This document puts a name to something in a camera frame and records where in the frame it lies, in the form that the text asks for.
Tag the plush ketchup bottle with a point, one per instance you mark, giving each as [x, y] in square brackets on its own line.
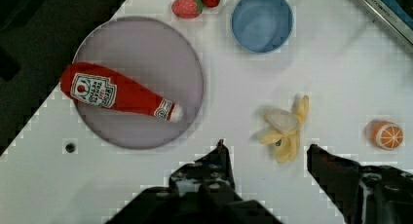
[103, 87]

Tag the plush orange half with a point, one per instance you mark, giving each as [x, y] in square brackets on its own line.
[386, 135]

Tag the plush peeled banana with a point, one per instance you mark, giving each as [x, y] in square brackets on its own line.
[284, 134]

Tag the grey round plate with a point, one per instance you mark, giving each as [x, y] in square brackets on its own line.
[156, 56]

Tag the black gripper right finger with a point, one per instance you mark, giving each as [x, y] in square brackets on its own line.
[363, 194]

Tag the blue bowl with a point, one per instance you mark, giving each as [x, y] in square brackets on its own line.
[262, 26]

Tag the toaster oven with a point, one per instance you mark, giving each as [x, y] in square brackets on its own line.
[396, 14]

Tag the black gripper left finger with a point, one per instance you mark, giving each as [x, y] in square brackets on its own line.
[202, 192]

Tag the pink plush strawberry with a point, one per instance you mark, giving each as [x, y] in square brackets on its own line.
[187, 9]

